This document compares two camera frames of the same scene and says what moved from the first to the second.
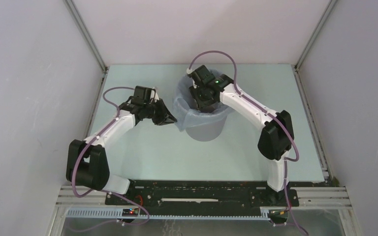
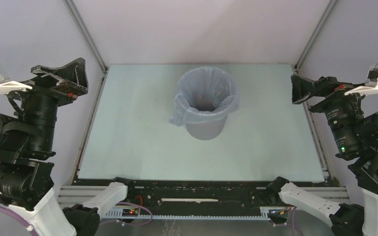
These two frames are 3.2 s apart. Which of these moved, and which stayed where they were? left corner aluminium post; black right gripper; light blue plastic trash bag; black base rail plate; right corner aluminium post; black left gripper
Moved: black right gripper; black left gripper
Stayed: left corner aluminium post; right corner aluminium post; black base rail plate; light blue plastic trash bag
